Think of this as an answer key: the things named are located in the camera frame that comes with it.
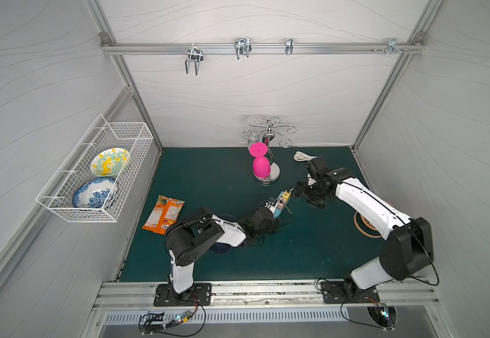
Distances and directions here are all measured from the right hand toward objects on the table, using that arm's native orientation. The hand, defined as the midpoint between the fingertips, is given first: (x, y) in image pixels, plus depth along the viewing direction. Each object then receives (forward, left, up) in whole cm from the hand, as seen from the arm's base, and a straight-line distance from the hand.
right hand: (299, 196), depth 85 cm
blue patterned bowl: (-14, +66, +21) cm, 71 cm away
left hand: (-4, +9, -10) cm, 14 cm away
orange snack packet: (-5, +58, -9) cm, 59 cm away
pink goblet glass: (+12, +16, +3) cm, 20 cm away
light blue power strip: (-1, +8, -11) cm, 13 cm away
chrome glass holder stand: (+22, +13, +17) cm, 30 cm away
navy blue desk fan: (-20, +31, -6) cm, 37 cm away
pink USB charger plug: (0, +7, -6) cm, 9 cm away
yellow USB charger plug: (+4, +4, -6) cm, 8 cm away
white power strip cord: (+33, -6, -11) cm, 35 cm away
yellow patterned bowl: (-2, +67, +21) cm, 71 cm away
